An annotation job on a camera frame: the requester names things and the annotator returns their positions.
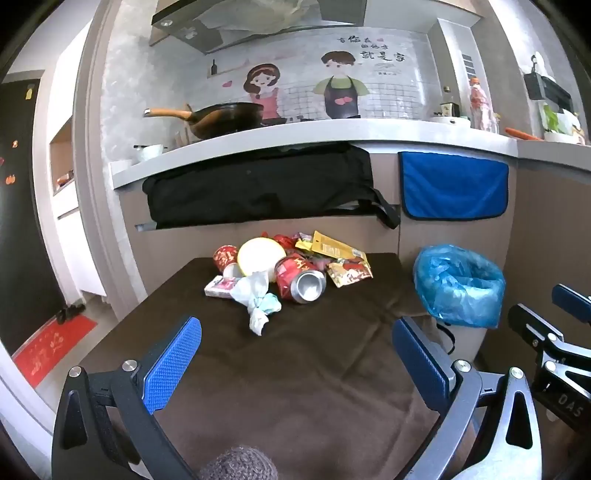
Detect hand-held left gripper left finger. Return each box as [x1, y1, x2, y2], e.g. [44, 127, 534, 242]
[51, 316, 204, 480]

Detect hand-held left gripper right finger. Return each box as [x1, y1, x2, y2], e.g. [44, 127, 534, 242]
[392, 316, 555, 480]

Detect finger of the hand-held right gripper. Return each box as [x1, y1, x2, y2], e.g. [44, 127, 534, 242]
[551, 284, 591, 319]
[508, 303, 566, 356]

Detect bin with blue liner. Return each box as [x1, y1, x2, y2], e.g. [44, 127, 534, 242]
[413, 244, 506, 329]

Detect large yellow packet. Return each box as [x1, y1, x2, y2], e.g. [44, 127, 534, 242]
[311, 231, 368, 261]

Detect red drink can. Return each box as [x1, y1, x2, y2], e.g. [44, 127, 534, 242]
[274, 256, 327, 305]

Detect crumpled white tissue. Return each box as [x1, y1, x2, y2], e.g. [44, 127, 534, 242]
[229, 271, 282, 337]

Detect red snack packet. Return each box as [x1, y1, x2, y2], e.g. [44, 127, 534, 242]
[325, 257, 374, 288]

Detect black slippers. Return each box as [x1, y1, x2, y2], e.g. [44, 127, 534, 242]
[55, 303, 86, 322]

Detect grey knitted cloth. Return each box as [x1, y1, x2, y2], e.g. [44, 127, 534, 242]
[198, 445, 280, 480]

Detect red doormat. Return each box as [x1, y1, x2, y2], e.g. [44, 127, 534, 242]
[11, 316, 99, 387]

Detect blue towel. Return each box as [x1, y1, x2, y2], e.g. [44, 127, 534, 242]
[398, 151, 509, 221]

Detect green leafy vegetable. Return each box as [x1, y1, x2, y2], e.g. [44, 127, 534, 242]
[542, 105, 583, 136]

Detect black cloth bag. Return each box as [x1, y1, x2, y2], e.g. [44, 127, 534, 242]
[142, 143, 402, 230]

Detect white cabinet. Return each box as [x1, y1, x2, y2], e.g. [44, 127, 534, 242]
[46, 23, 109, 305]

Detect white bowl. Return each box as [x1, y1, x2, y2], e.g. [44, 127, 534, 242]
[431, 115, 472, 129]

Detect bottle with red wrap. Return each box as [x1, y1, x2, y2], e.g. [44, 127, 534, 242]
[468, 78, 499, 134]

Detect dark glass bottle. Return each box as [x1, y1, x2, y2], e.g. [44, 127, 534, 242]
[441, 85, 462, 118]

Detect steel range hood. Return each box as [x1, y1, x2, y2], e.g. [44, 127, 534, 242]
[150, 0, 368, 55]

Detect black wall rack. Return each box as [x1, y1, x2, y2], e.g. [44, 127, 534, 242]
[523, 55, 573, 114]

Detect black wok with wooden handle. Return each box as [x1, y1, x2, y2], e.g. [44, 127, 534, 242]
[143, 102, 265, 140]

